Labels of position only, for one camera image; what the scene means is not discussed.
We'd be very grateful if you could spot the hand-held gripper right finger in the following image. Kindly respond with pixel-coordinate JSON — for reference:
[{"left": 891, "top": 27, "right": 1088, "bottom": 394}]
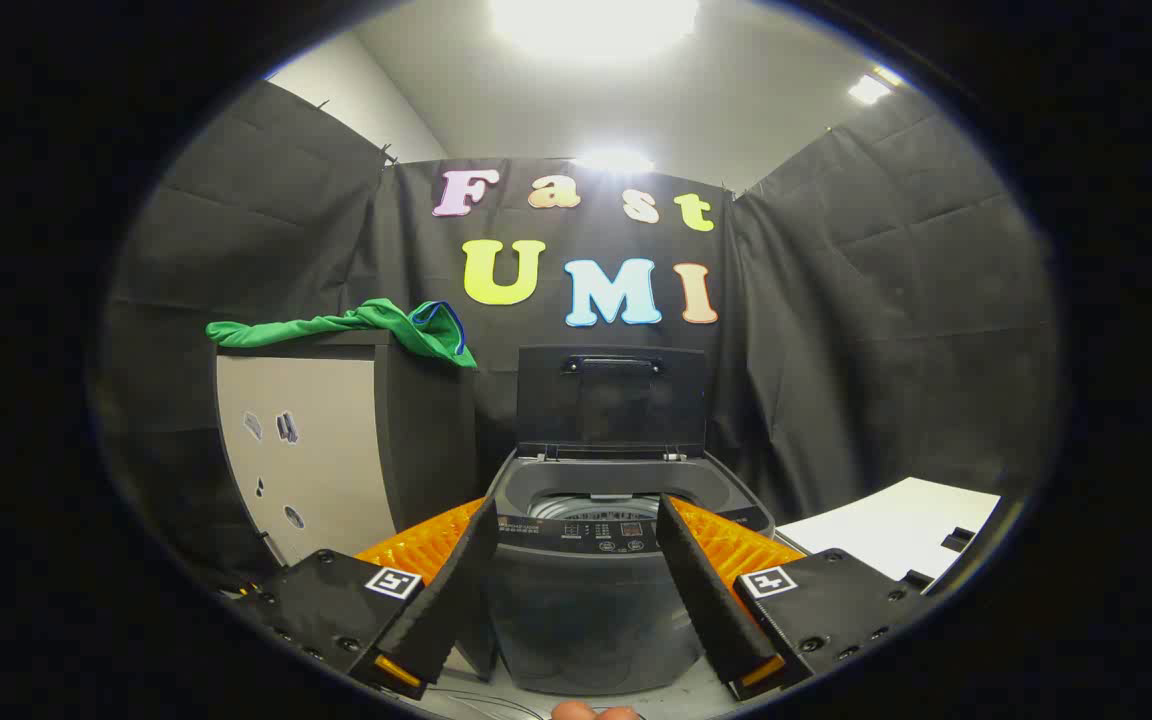
[{"left": 656, "top": 493, "right": 937, "bottom": 701}]

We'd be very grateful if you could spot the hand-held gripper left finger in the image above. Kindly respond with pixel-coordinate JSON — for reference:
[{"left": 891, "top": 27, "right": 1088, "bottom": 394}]
[{"left": 236, "top": 497, "right": 502, "bottom": 701}]

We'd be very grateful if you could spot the grey washing machine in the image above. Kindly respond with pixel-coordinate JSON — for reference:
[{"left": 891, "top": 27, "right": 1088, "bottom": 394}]
[{"left": 481, "top": 447, "right": 777, "bottom": 696}]

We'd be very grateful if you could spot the green polo shirt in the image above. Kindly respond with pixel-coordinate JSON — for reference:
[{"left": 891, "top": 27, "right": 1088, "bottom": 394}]
[{"left": 206, "top": 298, "right": 479, "bottom": 369}]

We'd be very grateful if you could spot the dark cabinet with beige door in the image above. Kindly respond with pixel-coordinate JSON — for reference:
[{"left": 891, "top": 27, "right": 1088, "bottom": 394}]
[{"left": 214, "top": 330, "right": 482, "bottom": 573}]

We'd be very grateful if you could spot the white side table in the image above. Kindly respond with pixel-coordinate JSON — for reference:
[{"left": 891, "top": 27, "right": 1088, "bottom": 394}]
[{"left": 776, "top": 477, "right": 1002, "bottom": 583}]

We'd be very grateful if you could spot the black backdrop cloth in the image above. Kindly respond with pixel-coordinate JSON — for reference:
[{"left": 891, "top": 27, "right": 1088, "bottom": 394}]
[{"left": 101, "top": 80, "right": 1062, "bottom": 591}]

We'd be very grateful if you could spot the ceiling light panel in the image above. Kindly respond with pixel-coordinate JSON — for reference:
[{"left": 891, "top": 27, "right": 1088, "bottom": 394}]
[
  {"left": 489, "top": 0, "right": 702, "bottom": 61},
  {"left": 848, "top": 65, "right": 907, "bottom": 106},
  {"left": 574, "top": 150, "right": 655, "bottom": 174}
]

